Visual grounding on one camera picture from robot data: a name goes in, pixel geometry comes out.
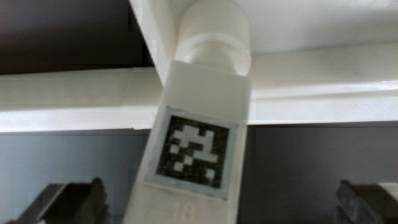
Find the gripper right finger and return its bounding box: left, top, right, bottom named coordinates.
left=332, top=180, right=398, bottom=224

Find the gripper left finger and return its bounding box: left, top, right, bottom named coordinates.
left=5, top=178, right=111, bottom=224

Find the white table leg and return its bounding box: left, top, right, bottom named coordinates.
left=122, top=0, right=250, bottom=224

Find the white U-shaped obstacle fence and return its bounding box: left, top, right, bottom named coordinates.
left=0, top=68, right=398, bottom=133

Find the white square table top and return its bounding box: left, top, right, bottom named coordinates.
left=125, top=0, right=398, bottom=126

